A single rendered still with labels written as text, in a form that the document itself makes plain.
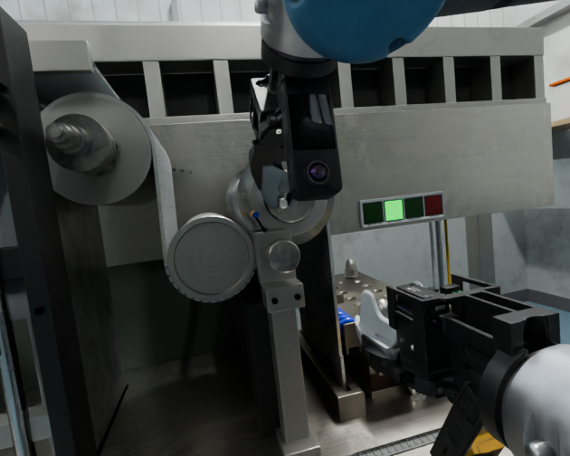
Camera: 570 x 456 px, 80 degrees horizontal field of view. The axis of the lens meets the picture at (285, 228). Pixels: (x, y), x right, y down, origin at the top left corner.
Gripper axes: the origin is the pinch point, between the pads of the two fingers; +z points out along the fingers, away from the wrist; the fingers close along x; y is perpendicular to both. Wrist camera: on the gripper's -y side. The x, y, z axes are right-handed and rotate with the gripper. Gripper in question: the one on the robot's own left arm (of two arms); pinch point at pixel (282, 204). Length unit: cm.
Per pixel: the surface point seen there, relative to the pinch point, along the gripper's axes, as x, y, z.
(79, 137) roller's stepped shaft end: 21.8, 4.1, -9.6
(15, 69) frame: 25.1, 6.2, -15.8
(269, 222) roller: 1.5, 0.3, 4.0
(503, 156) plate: -74, 28, 24
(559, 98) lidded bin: -233, 129, 78
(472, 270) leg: -79, 12, 64
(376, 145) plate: -35, 33, 21
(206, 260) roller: 10.8, -2.4, 7.4
